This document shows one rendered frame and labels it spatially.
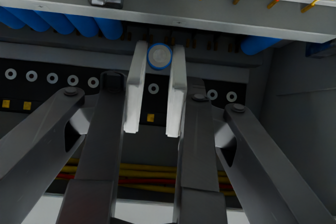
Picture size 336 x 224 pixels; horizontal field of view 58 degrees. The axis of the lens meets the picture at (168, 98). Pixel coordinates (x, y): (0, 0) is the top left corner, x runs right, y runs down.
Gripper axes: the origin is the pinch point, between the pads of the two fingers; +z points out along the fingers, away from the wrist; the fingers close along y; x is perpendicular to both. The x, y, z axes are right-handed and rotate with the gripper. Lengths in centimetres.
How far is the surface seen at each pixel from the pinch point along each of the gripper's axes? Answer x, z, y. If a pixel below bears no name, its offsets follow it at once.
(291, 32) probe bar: 3.7, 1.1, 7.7
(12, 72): -5.7, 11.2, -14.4
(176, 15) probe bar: 4.0, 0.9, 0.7
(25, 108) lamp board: -8.6, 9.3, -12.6
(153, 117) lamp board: -8.3, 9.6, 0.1
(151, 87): -5.8, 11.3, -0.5
